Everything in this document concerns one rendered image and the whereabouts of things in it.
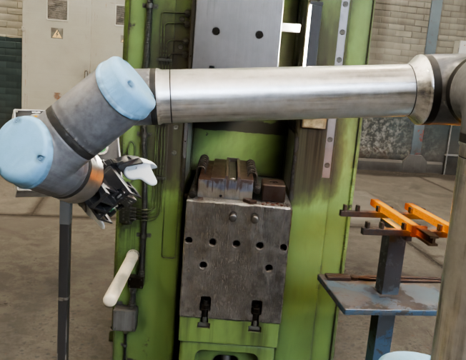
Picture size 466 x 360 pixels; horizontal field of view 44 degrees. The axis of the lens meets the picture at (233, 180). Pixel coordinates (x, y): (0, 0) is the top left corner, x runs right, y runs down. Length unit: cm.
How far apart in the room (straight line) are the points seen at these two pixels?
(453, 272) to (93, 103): 57
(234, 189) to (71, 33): 546
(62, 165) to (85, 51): 657
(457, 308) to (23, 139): 66
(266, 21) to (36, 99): 562
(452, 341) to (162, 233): 154
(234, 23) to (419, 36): 692
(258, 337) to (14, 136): 160
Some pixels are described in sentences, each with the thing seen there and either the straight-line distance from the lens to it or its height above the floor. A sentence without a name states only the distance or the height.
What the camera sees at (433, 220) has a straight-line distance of 200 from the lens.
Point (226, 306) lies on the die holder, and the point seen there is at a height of 52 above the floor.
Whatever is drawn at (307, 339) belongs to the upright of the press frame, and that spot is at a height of 31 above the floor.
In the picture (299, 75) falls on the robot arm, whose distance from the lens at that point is 93.
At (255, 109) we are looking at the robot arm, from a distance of 92.
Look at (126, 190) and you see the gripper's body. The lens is 97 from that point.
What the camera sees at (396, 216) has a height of 96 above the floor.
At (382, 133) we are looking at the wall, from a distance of 874.
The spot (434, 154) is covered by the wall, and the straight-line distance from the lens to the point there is 914.
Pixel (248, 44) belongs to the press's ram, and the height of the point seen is 147.
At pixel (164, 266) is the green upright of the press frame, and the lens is 236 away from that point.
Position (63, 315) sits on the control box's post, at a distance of 225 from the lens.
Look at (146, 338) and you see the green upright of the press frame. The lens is 249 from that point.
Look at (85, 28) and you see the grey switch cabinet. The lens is 735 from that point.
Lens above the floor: 141
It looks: 12 degrees down
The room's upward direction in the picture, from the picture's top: 5 degrees clockwise
